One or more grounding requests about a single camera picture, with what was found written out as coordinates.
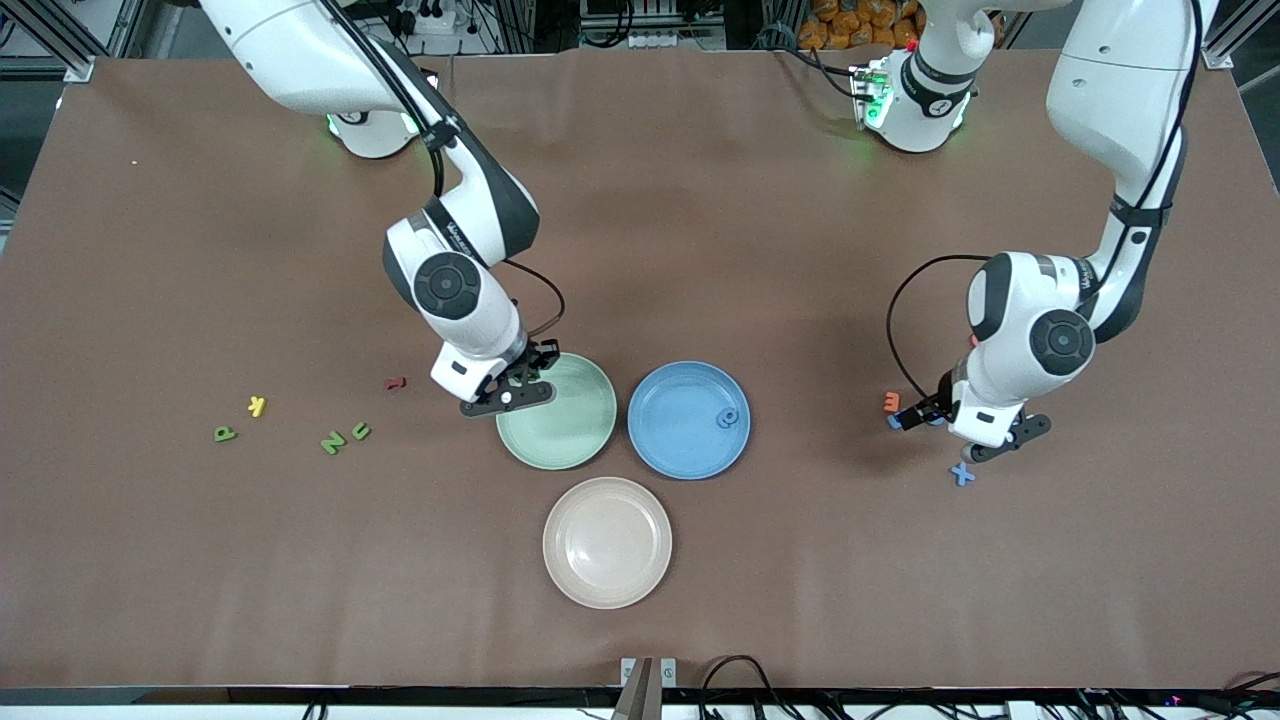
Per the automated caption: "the green plate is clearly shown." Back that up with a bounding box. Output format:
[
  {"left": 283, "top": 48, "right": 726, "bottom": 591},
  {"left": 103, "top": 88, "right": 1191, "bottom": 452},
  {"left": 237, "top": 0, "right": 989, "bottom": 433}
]
[{"left": 495, "top": 352, "right": 618, "bottom": 471}]

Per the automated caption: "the blue plate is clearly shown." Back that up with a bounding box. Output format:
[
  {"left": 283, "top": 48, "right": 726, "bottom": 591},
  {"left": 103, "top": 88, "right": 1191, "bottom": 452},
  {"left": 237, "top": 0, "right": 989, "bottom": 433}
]
[{"left": 627, "top": 361, "right": 751, "bottom": 481}]

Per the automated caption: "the beige plate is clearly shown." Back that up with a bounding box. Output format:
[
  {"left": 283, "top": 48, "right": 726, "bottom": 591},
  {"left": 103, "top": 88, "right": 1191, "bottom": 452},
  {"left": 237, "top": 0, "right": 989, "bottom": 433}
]
[{"left": 542, "top": 476, "right": 673, "bottom": 610}]

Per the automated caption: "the white power strip with plugs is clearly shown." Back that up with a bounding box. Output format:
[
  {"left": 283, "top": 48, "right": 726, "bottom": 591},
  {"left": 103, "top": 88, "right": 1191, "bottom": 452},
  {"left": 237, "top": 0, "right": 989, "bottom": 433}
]
[{"left": 385, "top": 0, "right": 459, "bottom": 36}]

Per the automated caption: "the pile of orange objects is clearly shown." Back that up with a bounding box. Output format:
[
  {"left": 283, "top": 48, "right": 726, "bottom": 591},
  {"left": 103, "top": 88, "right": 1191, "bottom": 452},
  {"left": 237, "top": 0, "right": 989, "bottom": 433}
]
[{"left": 800, "top": 0, "right": 926, "bottom": 51}]

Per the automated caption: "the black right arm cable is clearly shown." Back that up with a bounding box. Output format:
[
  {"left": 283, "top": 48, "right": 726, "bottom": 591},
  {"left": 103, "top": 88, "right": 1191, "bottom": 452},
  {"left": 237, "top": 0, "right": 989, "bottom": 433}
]
[{"left": 315, "top": 0, "right": 566, "bottom": 341}]

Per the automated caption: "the black cable loop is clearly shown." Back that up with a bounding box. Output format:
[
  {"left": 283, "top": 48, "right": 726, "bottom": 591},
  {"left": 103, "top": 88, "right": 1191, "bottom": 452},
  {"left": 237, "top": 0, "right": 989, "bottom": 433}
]
[{"left": 700, "top": 655, "right": 801, "bottom": 720}]

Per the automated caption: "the metal bracket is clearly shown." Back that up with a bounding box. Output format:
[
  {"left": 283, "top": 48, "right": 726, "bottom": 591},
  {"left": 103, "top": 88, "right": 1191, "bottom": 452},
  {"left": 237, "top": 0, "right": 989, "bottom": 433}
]
[{"left": 620, "top": 655, "right": 679, "bottom": 720}]

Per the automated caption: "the aluminium frame profile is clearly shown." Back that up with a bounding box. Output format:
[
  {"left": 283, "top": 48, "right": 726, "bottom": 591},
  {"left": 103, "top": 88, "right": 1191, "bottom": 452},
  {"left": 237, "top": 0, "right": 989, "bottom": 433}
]
[
  {"left": 1200, "top": 0, "right": 1280, "bottom": 71},
  {"left": 0, "top": 0, "right": 96, "bottom": 83}
]

